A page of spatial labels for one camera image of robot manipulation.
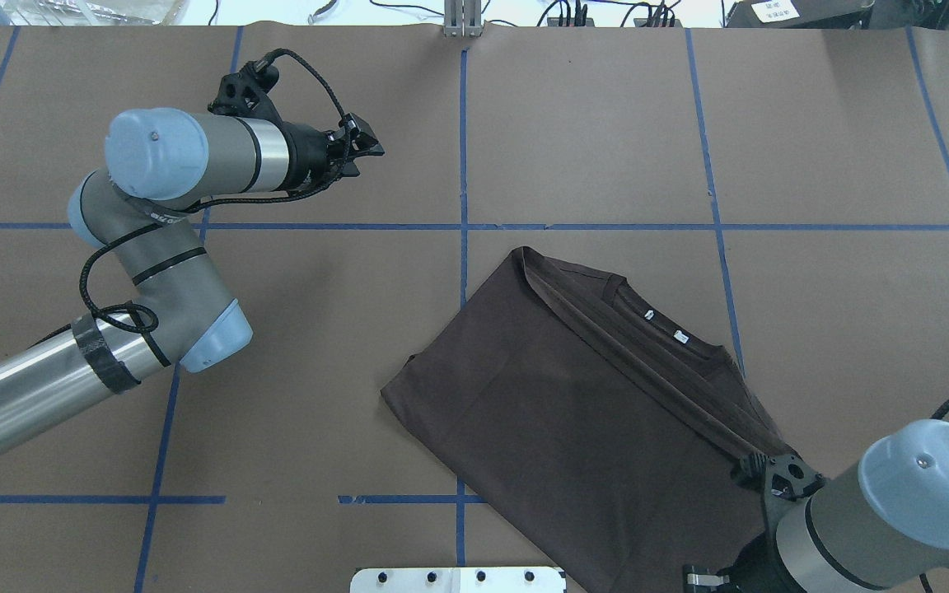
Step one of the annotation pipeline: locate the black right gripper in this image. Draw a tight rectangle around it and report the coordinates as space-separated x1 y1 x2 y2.
682 453 828 592

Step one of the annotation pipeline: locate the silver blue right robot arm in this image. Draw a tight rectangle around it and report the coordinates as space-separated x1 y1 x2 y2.
681 399 949 592

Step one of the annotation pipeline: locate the silver foil bag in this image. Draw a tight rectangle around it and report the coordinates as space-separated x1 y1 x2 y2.
0 1 189 26

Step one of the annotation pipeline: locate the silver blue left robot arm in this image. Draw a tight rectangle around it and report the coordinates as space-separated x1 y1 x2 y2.
0 49 385 455

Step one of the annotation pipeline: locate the brown t-shirt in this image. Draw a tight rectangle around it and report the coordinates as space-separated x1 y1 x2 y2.
381 246 792 592

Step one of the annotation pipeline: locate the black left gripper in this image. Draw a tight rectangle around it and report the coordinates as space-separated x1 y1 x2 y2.
208 63 385 194

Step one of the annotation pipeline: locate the aluminium frame post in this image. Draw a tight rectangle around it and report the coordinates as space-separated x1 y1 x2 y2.
443 0 488 39

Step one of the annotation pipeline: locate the black box with label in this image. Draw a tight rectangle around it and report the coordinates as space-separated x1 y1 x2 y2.
724 1 875 30

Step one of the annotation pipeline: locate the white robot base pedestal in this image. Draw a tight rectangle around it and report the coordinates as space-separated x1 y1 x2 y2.
349 566 568 592

